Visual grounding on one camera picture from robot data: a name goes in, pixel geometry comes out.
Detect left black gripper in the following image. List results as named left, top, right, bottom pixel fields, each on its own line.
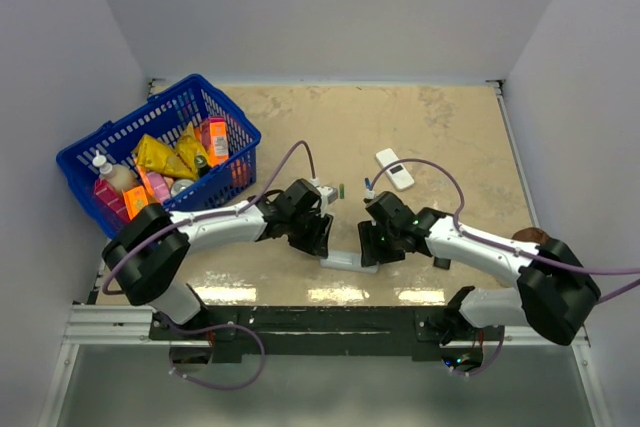
left=286, top=208, right=333, bottom=258

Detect white remote control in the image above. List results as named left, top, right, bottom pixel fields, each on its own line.
left=320, top=250, right=378, bottom=274

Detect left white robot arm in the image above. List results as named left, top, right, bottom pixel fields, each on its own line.
left=102, top=179, right=338, bottom=339

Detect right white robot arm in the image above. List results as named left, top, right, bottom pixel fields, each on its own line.
left=358, top=192, right=601, bottom=346

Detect white remote with display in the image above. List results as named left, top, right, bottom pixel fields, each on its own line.
left=375, top=148, right=415, bottom=192

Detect black remote control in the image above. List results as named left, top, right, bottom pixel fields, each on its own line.
left=433, top=257, right=451, bottom=270

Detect orange juice carton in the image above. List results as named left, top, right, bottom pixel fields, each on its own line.
left=203, top=116, right=229, bottom=166

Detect silver can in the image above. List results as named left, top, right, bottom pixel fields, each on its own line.
left=170, top=179, right=194, bottom=197

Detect yellow snack bag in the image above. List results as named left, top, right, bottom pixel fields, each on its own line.
left=134, top=134, right=196, bottom=180
left=175, top=122, right=209, bottom=174

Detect brown cloth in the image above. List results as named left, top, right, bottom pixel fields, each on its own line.
left=512, top=227, right=550, bottom=244

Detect pink round container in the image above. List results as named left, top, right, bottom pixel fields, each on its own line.
left=144, top=171, right=171, bottom=203

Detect blue plastic shopping basket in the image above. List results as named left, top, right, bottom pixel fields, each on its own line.
left=56, top=74, right=261, bottom=238

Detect small orange box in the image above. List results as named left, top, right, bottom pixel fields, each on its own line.
left=123, top=186, right=152, bottom=220

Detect soap pump bottle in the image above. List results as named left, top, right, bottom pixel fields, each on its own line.
left=92, top=152, right=138, bottom=194

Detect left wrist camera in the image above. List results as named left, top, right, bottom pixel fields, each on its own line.
left=316, top=186, right=339, bottom=211

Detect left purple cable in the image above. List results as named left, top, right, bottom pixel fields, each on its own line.
left=101, top=140, right=321, bottom=296

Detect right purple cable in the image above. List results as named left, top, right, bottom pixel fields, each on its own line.
left=369, top=157, right=640, bottom=304

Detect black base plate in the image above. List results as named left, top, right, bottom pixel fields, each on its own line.
left=150, top=305, right=501, bottom=363

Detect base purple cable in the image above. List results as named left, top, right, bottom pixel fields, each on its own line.
left=168, top=316, right=275, bottom=391

